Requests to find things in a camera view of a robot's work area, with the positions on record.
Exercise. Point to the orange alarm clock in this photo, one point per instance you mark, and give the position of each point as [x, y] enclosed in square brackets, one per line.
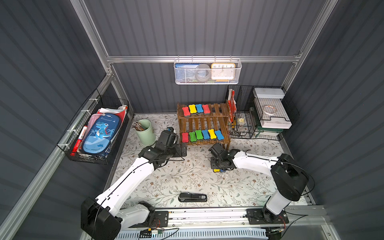
[223, 71]

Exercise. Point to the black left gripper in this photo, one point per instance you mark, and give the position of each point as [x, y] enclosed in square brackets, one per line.
[181, 150]

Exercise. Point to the green eraser shelf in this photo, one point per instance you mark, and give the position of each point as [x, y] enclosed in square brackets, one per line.
[199, 135]
[192, 136]

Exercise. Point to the black stapler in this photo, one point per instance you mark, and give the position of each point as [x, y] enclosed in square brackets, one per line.
[192, 197]

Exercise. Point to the yellow eraser bottom shelf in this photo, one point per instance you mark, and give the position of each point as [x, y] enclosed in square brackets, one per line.
[212, 134]

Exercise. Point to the red eraser top shelf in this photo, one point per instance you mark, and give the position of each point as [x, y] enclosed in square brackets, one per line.
[206, 109]
[186, 112]

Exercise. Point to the blue dinosaur pencil case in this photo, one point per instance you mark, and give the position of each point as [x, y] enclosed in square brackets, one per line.
[101, 134]

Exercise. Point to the grey tape roll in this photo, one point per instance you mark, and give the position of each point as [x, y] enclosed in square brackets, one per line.
[203, 73]

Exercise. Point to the pencils in cup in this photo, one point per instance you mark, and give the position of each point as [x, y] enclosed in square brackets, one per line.
[138, 126]

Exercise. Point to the blue box in basket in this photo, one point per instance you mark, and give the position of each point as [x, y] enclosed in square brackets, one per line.
[185, 72]

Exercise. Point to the red marker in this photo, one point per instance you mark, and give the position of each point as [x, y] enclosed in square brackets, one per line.
[79, 140]

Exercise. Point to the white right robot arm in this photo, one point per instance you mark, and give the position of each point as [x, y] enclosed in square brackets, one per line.
[290, 179]

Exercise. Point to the wooden two-tier shelf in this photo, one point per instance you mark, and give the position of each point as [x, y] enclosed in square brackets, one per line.
[217, 120]

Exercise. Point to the metal base rail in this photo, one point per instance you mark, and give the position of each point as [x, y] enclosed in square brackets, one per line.
[306, 215]

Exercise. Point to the white paper tray stack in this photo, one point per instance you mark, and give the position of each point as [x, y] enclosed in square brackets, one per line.
[271, 111]

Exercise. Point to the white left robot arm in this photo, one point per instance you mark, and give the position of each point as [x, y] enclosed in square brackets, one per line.
[126, 186]

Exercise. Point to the red eraser shelf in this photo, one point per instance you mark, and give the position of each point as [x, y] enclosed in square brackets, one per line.
[186, 112]
[206, 109]
[185, 137]

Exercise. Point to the black wire side basket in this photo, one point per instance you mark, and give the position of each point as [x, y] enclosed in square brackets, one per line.
[95, 107]

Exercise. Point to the red book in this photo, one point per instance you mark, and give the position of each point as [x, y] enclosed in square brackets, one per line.
[232, 105]

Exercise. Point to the green pencil cup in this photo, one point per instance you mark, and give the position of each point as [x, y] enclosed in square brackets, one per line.
[148, 136]

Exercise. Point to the red eraser bottom shelf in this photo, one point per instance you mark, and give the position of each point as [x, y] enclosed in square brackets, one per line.
[185, 137]

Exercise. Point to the black wire desk organizer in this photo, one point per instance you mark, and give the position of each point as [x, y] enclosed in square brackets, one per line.
[246, 123]

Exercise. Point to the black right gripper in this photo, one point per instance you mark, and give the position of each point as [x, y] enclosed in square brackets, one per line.
[217, 163]

